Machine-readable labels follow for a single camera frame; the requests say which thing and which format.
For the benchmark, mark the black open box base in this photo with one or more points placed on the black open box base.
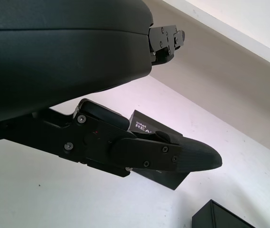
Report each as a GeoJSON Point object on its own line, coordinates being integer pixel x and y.
{"type": "Point", "coordinates": [215, 216]}

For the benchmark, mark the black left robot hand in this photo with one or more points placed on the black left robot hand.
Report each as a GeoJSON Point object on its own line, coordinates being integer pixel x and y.
{"type": "Point", "coordinates": [54, 59]}

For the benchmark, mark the black RealSense box lid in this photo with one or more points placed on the black RealSense box lid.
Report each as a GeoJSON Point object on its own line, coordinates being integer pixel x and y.
{"type": "Point", "coordinates": [168, 179]}

